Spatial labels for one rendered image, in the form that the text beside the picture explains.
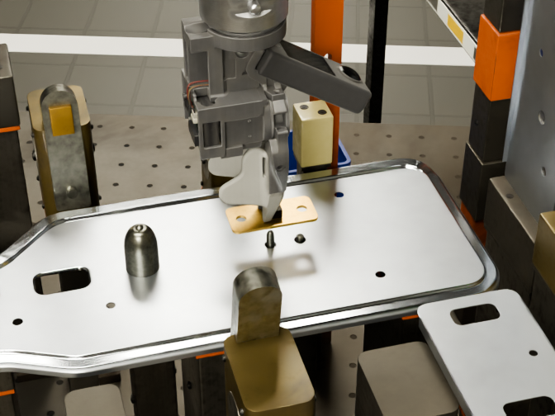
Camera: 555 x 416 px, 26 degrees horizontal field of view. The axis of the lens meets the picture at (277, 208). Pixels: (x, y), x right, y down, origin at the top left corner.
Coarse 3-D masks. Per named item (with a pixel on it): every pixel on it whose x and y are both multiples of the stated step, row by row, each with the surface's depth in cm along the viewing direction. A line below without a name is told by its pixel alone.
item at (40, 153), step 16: (32, 96) 126; (80, 96) 126; (32, 112) 123; (80, 112) 123; (32, 128) 122; (48, 160) 123; (48, 176) 124; (96, 176) 126; (48, 192) 125; (96, 192) 127; (48, 208) 127; (80, 208) 127; (64, 272) 133; (80, 272) 134; (64, 288) 134; (80, 288) 135
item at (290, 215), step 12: (288, 204) 116; (300, 204) 116; (312, 204) 116; (228, 216) 114; (240, 216) 115; (252, 216) 114; (276, 216) 114; (288, 216) 114; (300, 216) 114; (312, 216) 114; (240, 228) 113; (252, 228) 113; (264, 228) 113
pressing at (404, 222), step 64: (192, 192) 123; (320, 192) 124; (384, 192) 124; (448, 192) 125; (0, 256) 115; (64, 256) 116; (192, 256) 116; (256, 256) 116; (320, 256) 116; (384, 256) 116; (448, 256) 116; (0, 320) 109; (64, 320) 109; (128, 320) 109; (192, 320) 109; (320, 320) 109; (384, 320) 110
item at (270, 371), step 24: (288, 336) 101; (240, 360) 98; (264, 360) 98; (288, 360) 98; (240, 384) 96; (264, 384) 96; (288, 384) 96; (240, 408) 96; (264, 408) 94; (288, 408) 94; (312, 408) 96
